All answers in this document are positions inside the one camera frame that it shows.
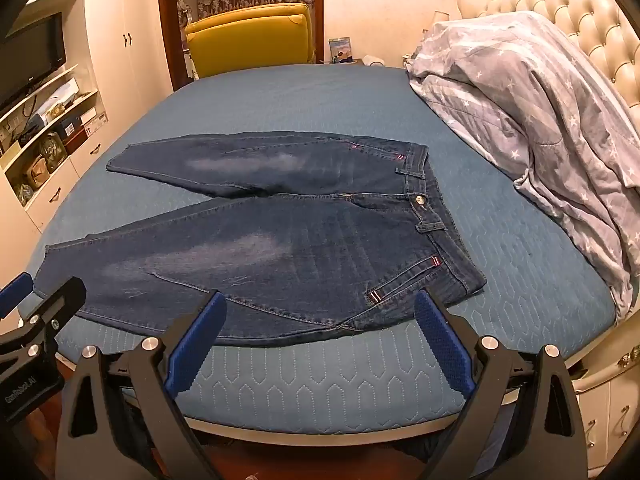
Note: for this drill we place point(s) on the brown handbag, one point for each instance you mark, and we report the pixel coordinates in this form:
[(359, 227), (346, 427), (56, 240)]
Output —
[(36, 174)]

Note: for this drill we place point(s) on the patterned handbag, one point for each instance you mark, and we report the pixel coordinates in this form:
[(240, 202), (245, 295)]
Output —
[(52, 152)]

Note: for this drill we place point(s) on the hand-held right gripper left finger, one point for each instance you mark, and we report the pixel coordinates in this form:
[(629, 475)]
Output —
[(197, 345)]

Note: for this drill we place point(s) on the cream wardrobe with shelves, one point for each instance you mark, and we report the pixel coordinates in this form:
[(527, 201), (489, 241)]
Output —
[(125, 70)]

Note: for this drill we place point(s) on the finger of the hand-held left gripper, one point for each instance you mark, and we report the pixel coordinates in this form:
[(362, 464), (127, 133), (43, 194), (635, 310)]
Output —
[(60, 297), (12, 292)]

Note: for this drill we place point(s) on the small picture frame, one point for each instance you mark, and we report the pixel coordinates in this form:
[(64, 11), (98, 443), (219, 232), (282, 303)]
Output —
[(341, 51)]

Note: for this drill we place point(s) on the black television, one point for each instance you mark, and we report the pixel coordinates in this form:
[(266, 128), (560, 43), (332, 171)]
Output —
[(30, 60)]

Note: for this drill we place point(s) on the grey star print quilt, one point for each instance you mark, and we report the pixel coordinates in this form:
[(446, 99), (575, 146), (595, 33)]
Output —
[(525, 110)]

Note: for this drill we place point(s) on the white flat box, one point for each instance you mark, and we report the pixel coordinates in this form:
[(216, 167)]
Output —
[(57, 97)]

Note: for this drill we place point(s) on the cream tufted headboard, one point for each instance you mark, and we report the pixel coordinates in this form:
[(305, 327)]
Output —
[(600, 25)]

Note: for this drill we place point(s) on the dark wooden door frame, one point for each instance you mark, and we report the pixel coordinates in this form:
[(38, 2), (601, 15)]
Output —
[(167, 35)]

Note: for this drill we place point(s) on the small white object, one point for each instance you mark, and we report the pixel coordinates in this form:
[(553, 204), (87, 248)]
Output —
[(374, 61)]

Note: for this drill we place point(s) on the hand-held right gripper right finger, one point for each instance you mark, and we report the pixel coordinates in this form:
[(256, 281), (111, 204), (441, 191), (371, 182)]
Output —
[(445, 345)]

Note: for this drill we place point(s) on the cream ornate nightstand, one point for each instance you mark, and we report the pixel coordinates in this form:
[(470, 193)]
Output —
[(610, 405)]

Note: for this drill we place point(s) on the dark blue denim pants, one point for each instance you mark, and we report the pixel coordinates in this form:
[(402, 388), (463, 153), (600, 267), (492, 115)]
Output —
[(300, 240)]

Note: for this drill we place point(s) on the bed with blue quilted mattress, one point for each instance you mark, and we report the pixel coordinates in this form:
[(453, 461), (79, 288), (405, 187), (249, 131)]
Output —
[(310, 95)]

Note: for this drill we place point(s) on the yellow armchair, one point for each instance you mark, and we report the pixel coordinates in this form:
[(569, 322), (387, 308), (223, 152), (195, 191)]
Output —
[(250, 45)]

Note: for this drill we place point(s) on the dark blue box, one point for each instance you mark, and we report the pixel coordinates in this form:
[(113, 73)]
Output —
[(70, 126)]

